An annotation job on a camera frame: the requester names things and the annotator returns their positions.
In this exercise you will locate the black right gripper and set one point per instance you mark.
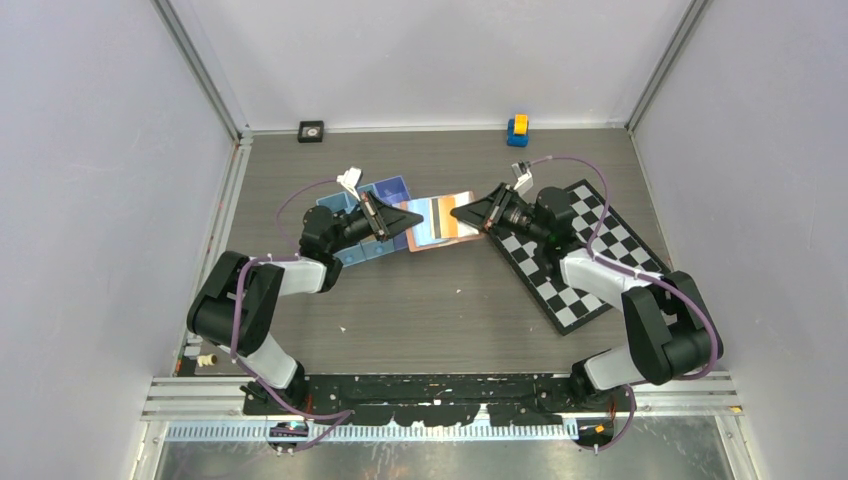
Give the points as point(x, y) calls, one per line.
point(489, 212)

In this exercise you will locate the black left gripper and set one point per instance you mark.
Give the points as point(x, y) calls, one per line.
point(388, 221)

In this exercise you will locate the orange striped card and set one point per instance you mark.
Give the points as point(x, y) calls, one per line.
point(447, 217)

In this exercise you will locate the orange leather card holder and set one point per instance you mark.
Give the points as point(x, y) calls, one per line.
point(440, 222)

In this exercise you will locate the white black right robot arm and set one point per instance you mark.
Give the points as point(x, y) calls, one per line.
point(669, 332)

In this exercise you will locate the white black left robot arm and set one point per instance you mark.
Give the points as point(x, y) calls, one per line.
point(235, 307)

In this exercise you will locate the blue yellow toy block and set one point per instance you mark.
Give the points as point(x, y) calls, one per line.
point(518, 131)

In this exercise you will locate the black white chessboard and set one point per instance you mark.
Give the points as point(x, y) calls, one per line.
point(566, 307)

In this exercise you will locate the small black square box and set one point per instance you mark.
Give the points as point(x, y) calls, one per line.
point(310, 131)

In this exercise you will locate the small beige peg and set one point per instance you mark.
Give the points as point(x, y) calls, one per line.
point(206, 360)

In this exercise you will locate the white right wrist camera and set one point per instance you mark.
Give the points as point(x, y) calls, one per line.
point(524, 177)

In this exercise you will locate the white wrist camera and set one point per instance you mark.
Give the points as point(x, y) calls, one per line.
point(349, 181)
point(524, 177)

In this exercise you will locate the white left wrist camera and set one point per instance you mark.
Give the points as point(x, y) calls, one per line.
point(349, 181)

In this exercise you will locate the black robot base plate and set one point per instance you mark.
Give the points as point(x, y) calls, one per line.
point(437, 400)

